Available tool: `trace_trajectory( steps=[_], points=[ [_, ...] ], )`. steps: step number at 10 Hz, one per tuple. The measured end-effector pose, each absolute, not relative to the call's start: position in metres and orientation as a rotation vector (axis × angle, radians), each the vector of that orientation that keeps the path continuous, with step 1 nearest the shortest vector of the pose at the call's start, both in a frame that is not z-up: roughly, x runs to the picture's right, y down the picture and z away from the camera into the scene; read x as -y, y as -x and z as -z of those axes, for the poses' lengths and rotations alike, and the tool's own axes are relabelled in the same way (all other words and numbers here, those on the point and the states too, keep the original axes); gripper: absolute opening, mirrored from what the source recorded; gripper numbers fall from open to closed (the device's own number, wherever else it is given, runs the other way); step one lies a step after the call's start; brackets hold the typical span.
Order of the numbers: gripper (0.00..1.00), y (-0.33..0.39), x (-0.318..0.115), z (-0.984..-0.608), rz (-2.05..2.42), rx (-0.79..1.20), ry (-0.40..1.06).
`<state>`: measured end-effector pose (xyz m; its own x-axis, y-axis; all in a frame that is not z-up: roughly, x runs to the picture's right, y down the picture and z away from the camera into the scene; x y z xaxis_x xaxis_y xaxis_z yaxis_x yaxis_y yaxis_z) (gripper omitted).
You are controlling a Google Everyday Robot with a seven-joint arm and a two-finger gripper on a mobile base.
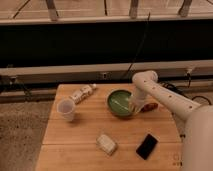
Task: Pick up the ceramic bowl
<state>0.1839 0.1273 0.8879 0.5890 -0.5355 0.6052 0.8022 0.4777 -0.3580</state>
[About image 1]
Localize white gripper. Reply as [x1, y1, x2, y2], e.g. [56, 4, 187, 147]
[129, 89, 147, 114]

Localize green ceramic bowl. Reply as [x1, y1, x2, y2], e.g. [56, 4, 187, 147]
[107, 89, 133, 118]

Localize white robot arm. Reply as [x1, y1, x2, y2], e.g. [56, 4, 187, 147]
[129, 70, 213, 171]

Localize red brown snack item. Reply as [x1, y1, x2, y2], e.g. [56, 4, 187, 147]
[141, 103, 158, 112]

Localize black smartphone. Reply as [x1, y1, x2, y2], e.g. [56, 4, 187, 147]
[136, 134, 158, 160]

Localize white plastic bottle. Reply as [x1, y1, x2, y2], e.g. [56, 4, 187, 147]
[70, 84, 97, 104]

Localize white wrapped snack bar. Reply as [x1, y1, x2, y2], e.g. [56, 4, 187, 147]
[96, 134, 117, 155]

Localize clear plastic cup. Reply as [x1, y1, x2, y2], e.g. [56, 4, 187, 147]
[57, 98, 76, 121]

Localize black floor cable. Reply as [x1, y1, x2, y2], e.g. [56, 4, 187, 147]
[159, 79, 213, 106]

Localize metal wall rail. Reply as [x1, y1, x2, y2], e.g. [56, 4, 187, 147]
[0, 60, 213, 84]

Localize black hanging cable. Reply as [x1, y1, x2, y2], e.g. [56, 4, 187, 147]
[120, 12, 152, 81]

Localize metal frame leg middle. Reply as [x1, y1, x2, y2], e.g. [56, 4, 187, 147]
[129, 0, 139, 19]

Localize metal frame leg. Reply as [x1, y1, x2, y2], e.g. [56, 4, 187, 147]
[46, 0, 58, 21]
[129, 0, 139, 19]

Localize metal frame leg left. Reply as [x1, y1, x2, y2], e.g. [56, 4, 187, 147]
[46, 0, 58, 21]

